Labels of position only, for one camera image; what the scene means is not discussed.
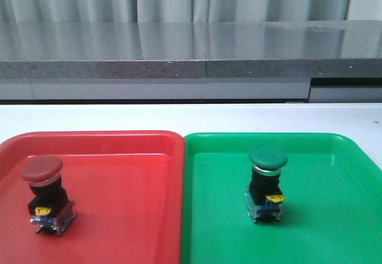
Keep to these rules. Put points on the green mushroom push button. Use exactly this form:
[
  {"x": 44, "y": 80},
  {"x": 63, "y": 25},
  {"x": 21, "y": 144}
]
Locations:
[{"x": 264, "y": 196}]

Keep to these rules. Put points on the red mushroom push button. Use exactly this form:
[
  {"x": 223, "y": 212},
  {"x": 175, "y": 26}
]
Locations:
[{"x": 51, "y": 211}]

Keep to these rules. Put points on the grey stone counter ledge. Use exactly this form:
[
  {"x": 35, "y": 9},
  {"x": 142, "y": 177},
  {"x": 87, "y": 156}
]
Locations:
[{"x": 261, "y": 62}]

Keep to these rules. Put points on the red plastic tray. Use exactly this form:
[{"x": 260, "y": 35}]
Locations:
[{"x": 127, "y": 186}]

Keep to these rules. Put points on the green plastic tray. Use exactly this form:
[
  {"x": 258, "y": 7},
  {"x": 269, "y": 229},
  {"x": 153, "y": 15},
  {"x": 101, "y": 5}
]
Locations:
[{"x": 331, "y": 212}]

